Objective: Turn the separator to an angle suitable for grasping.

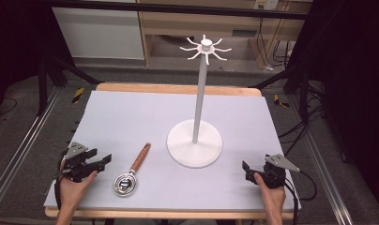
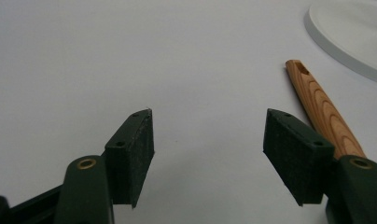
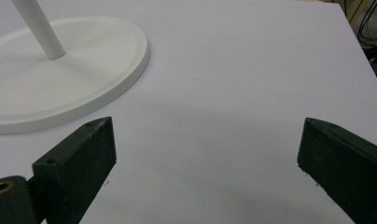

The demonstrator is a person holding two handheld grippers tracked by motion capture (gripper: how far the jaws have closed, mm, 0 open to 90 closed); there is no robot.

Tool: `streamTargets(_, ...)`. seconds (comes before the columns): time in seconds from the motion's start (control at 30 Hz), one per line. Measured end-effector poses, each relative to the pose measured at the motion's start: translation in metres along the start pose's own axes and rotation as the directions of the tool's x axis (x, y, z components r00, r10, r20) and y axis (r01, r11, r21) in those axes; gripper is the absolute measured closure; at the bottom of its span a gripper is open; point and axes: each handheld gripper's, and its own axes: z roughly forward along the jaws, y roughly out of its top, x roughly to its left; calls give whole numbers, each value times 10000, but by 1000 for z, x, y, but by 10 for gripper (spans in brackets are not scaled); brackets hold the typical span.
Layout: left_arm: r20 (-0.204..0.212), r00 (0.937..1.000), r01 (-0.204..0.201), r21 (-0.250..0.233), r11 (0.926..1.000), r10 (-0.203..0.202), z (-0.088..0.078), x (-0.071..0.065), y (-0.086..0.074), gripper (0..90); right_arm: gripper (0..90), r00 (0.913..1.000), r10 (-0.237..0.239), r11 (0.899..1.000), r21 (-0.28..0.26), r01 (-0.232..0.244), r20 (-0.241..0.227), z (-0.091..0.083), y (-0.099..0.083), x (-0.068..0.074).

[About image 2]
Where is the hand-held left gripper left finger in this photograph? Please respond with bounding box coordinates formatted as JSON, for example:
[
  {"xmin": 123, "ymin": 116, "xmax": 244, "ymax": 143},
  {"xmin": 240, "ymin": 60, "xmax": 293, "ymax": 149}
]
[{"xmin": 53, "ymin": 107, "xmax": 156, "ymax": 224}]

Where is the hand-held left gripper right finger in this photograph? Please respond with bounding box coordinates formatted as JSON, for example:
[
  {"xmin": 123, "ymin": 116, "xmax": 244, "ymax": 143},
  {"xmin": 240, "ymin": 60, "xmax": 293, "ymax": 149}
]
[{"xmin": 262, "ymin": 107, "xmax": 377, "ymax": 224}]

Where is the white round plate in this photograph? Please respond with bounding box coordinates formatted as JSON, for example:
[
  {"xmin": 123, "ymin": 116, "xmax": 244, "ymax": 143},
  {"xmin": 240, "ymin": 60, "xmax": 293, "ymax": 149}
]
[{"xmin": 303, "ymin": 0, "xmax": 377, "ymax": 86}]

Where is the wooden utensil handle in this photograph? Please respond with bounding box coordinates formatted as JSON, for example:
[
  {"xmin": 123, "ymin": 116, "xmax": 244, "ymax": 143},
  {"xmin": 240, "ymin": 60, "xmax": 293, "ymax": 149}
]
[{"xmin": 285, "ymin": 59, "xmax": 367, "ymax": 161}]

